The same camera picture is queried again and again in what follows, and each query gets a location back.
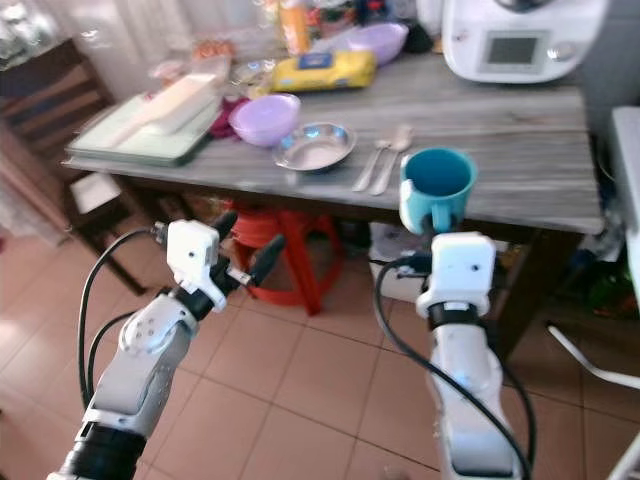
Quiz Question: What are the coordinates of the teal ceramic mug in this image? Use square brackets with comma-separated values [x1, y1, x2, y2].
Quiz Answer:
[397, 145, 479, 236]

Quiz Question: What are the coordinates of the red stool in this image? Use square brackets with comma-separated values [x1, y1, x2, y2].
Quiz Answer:
[224, 204, 332, 317]

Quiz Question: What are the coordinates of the white storage box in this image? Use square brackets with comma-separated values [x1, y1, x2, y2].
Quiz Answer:
[367, 221, 427, 302]

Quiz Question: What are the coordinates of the steel fork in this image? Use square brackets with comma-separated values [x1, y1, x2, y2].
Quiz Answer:
[351, 137, 392, 194]

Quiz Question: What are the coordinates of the maroon cloth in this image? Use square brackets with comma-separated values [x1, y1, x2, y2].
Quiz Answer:
[207, 94, 247, 140]

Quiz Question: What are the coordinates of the light purple plastic bowl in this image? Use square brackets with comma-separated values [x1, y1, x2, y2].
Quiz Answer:
[344, 21, 410, 67]
[227, 92, 303, 149]

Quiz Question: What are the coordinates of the wide stainless steel bowl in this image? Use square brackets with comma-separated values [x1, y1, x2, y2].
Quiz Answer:
[272, 121, 358, 173]

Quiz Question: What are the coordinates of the pale green tray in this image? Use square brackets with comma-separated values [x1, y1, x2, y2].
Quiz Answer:
[64, 94, 222, 168]

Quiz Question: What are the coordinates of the clear carton of eggs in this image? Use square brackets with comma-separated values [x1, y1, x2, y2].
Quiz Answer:
[189, 39, 234, 60]

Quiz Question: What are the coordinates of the yellow food package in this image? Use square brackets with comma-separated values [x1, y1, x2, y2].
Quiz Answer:
[267, 49, 378, 95]

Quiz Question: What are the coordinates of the white kitchen cooking machine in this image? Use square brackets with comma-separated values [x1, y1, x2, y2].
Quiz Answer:
[441, 0, 610, 85]

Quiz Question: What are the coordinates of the white curved metal tube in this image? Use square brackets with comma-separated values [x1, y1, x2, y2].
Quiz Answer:
[544, 319, 640, 392]

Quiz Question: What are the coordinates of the orange bottle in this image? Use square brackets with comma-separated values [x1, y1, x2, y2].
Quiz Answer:
[279, 0, 312, 57]

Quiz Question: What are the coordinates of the dark wooden chair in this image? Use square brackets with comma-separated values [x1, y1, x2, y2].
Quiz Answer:
[0, 37, 137, 283]

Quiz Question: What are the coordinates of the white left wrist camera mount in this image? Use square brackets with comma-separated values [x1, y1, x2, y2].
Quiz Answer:
[165, 218, 226, 314]

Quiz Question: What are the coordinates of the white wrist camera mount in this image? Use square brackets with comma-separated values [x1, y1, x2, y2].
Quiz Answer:
[414, 231, 499, 322]
[165, 218, 226, 314]

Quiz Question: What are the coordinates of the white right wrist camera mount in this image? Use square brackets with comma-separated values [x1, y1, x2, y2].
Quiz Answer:
[414, 231, 499, 322]

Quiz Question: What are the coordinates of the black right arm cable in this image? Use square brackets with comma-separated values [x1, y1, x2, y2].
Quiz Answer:
[371, 257, 537, 480]

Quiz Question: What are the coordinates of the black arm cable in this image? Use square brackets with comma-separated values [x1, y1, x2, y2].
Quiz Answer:
[76, 227, 170, 413]
[371, 257, 537, 480]

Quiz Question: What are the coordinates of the white long handled container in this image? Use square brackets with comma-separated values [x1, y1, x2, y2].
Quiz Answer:
[107, 72, 224, 150]

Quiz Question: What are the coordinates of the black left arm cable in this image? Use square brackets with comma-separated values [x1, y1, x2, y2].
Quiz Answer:
[76, 227, 170, 413]

